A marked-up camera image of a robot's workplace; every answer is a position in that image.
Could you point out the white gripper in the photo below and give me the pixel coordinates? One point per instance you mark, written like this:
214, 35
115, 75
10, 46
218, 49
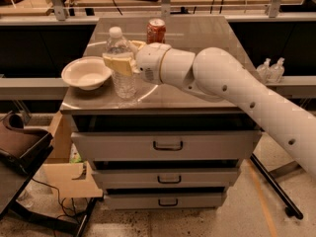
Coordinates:
149, 62

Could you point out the clear plastic water bottle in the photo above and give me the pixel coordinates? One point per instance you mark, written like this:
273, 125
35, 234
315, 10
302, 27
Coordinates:
118, 46

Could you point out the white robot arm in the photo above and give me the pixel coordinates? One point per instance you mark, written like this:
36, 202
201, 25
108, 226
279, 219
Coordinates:
215, 72

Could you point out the white paper bowl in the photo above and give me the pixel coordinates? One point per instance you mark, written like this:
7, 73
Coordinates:
87, 73

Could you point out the clear pump bottle left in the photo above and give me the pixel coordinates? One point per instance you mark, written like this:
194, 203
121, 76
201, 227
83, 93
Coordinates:
264, 70

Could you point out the clear pump bottle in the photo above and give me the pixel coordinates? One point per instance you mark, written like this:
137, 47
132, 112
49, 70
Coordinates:
264, 70
276, 71

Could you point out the clear pump bottle right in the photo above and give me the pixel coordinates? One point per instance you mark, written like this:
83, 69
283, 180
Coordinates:
276, 71

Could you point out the orange soda can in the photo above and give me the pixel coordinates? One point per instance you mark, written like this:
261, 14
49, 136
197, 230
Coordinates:
156, 30

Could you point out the top grey drawer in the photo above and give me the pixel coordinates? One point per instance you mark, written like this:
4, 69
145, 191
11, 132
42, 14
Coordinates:
163, 146

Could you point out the grey drawer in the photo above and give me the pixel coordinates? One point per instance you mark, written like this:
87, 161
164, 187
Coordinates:
163, 146
165, 178
165, 201

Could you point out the grey drawer cabinet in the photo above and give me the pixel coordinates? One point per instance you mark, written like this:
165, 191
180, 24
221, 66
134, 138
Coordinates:
154, 108

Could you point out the cardboard box piece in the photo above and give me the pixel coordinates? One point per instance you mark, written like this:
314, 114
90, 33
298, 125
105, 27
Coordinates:
74, 180

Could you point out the middle grey drawer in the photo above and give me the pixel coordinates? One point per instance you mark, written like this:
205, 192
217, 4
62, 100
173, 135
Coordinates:
165, 178

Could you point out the dark brown chair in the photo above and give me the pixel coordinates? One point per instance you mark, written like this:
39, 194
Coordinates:
22, 152

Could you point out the bottom grey drawer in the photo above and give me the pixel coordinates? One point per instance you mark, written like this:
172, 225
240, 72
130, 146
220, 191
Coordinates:
165, 201

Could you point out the black floor stand leg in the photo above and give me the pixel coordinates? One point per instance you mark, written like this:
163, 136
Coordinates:
291, 210

